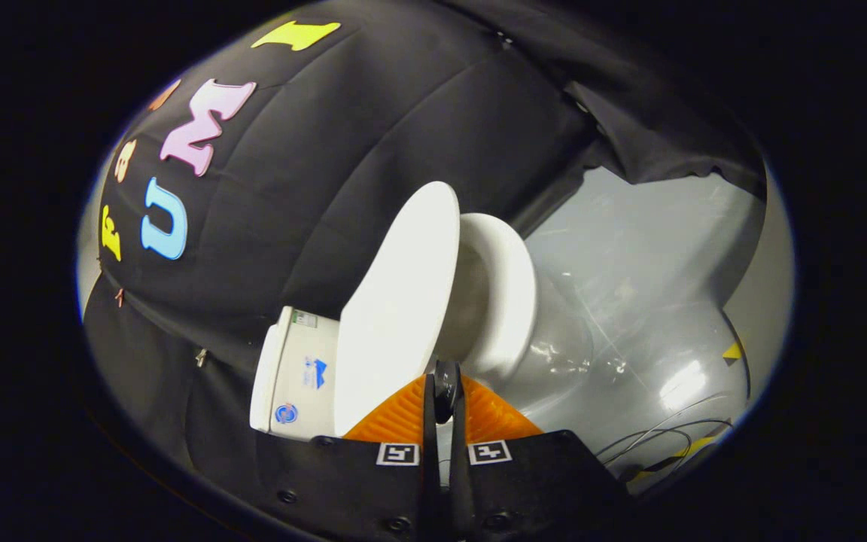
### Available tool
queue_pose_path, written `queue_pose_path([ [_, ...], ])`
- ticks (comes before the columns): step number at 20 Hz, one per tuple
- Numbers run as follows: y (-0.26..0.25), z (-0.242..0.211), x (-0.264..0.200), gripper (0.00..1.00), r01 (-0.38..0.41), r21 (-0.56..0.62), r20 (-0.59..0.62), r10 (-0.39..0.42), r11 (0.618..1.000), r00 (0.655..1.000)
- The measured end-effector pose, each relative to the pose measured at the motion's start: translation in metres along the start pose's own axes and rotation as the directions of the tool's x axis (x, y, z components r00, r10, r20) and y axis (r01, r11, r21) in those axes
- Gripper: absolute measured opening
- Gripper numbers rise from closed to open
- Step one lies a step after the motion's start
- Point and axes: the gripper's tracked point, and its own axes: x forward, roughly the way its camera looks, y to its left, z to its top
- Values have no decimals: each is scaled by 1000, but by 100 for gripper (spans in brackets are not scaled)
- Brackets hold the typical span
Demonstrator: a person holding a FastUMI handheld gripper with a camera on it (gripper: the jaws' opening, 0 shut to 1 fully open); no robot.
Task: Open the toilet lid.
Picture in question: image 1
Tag thin black cables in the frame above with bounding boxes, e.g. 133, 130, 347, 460
595, 395, 736, 473

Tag white toilet bowl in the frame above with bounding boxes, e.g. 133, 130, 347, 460
432, 213, 597, 386

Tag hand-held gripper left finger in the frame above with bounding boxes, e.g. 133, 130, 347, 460
253, 361, 450, 542

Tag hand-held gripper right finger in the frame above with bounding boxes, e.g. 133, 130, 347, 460
449, 361, 631, 542

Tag black backdrop cloth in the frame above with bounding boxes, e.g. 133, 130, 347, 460
84, 0, 770, 483

